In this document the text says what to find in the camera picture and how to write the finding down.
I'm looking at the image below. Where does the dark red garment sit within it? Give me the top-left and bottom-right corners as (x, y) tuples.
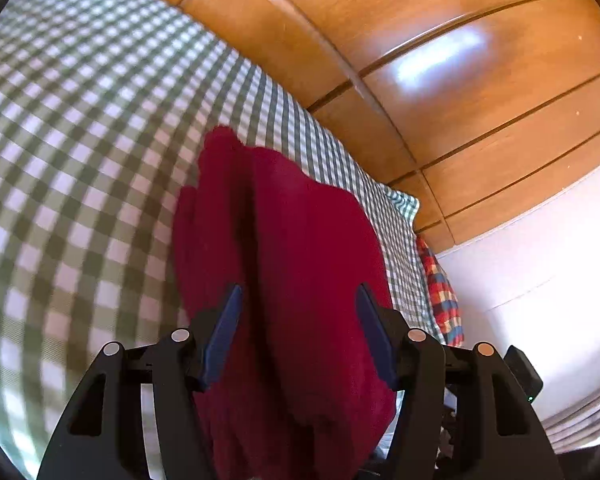
(172, 127), (396, 479)

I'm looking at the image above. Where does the wooden panelled headboard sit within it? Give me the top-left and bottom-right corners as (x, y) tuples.
(166, 0), (600, 249)

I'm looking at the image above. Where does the green white checkered bedsheet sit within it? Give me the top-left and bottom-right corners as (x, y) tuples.
(0, 0), (440, 479)

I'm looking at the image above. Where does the multicolour plaid pillow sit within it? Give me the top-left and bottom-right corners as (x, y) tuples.
(416, 235), (465, 348)

